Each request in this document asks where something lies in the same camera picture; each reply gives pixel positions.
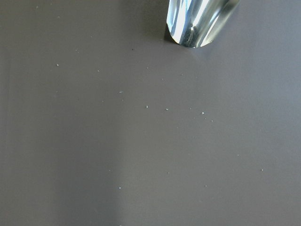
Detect silver metal scoop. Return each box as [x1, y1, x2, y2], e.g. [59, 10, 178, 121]
[166, 0, 240, 48]

